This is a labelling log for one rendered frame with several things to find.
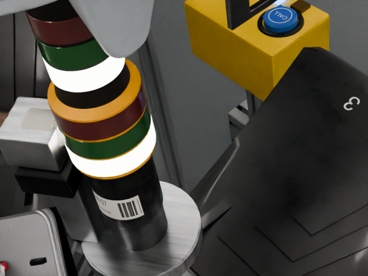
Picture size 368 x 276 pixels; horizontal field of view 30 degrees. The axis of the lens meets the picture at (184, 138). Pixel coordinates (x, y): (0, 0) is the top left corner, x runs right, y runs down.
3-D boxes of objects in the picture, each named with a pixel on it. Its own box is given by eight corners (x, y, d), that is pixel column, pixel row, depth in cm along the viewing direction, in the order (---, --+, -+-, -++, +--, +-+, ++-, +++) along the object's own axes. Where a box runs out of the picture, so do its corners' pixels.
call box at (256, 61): (192, 62, 95) (181, 0, 87) (245, 26, 98) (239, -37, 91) (275, 119, 86) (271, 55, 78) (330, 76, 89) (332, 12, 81)
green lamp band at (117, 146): (48, 154, 32) (40, 137, 31) (80, 89, 35) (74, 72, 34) (136, 165, 31) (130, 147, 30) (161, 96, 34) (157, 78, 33)
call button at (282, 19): (257, 27, 83) (256, 15, 81) (280, 11, 84) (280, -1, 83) (281, 41, 80) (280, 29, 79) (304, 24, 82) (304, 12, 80)
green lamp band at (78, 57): (28, 67, 29) (19, 44, 28) (58, 16, 31) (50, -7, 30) (103, 73, 28) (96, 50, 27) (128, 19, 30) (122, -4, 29)
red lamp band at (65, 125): (40, 136, 31) (32, 118, 30) (74, 70, 34) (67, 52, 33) (130, 145, 30) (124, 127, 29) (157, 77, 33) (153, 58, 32)
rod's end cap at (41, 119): (13, 128, 33) (50, 132, 33) (29, 99, 35) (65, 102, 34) (26, 154, 35) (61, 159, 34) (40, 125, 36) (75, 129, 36)
